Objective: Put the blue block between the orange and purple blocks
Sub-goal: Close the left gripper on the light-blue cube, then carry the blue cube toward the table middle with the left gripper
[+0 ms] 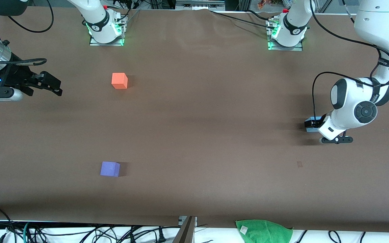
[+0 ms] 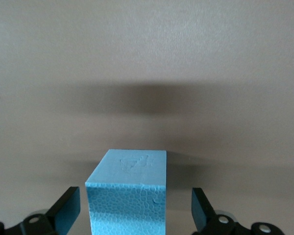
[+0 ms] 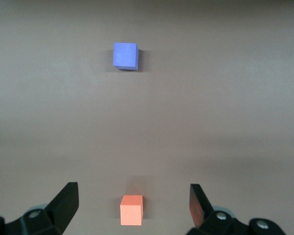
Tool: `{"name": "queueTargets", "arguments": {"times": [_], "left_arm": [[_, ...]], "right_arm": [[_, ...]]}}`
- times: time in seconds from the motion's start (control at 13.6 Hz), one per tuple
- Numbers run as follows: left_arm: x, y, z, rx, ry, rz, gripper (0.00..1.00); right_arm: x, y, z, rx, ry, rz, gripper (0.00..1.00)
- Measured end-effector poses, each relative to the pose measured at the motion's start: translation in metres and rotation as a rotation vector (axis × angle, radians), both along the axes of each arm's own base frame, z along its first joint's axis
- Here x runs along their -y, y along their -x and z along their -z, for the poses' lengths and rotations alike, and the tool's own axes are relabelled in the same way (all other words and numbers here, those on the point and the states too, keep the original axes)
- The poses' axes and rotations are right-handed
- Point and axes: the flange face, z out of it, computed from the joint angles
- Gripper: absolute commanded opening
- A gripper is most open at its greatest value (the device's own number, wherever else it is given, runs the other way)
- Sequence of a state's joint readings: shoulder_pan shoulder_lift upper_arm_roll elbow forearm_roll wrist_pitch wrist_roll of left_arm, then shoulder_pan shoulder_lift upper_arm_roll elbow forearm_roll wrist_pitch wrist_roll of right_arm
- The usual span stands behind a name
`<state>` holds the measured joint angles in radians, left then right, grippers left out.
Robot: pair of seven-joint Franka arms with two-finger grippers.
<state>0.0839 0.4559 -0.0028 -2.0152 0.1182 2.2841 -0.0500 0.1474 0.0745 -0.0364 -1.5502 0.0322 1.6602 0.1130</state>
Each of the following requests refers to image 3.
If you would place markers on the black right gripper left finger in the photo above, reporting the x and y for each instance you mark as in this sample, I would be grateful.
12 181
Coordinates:
56 210

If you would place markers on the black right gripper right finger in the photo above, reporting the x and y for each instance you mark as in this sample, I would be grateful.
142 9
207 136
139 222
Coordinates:
203 215

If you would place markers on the orange foam block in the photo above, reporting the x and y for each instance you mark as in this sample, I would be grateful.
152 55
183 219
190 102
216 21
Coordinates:
131 210

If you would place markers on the purple foam block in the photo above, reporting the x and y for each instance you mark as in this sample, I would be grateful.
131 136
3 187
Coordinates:
125 55

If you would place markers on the brown table cover sheet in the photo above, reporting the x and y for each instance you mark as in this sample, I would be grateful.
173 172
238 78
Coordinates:
210 98

